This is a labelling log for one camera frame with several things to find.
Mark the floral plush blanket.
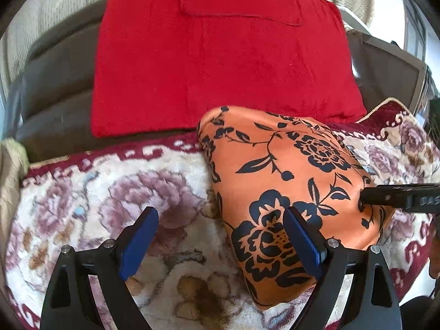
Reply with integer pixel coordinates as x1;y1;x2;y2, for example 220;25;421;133
5;99;440;330

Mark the orange floral cloth garment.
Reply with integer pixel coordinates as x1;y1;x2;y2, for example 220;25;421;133
197;105;396;308

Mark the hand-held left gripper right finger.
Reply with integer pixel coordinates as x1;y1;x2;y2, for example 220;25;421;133
284;206;402;330

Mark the beige crumpled cloth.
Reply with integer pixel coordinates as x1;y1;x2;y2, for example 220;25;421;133
0;137;31;289

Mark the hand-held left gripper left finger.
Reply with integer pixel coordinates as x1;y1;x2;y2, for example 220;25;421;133
40;206;160;330

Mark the window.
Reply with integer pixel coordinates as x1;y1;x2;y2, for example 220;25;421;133
400;0;432;64

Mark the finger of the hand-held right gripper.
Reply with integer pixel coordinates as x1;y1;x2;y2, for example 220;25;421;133
359;183;409;210

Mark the grey framed furniture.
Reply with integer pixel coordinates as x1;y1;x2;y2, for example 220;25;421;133
339;6;430;117

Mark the dark leather sofa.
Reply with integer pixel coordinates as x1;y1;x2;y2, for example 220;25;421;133
7;0;116;164

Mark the red cushion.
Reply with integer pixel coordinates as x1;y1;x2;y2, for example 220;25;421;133
90;0;368;139

